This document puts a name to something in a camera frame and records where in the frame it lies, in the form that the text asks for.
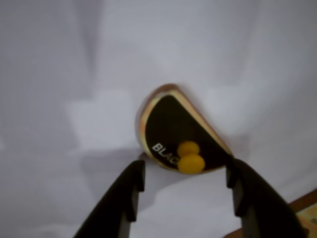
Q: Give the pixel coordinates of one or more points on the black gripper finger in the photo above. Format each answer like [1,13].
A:
[262,210]
[116,198]

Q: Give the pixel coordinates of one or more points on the wooden shape puzzle board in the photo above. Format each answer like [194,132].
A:
[309,215]

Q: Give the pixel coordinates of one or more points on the black semicircle piece yellow pin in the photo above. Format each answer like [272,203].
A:
[173,124]

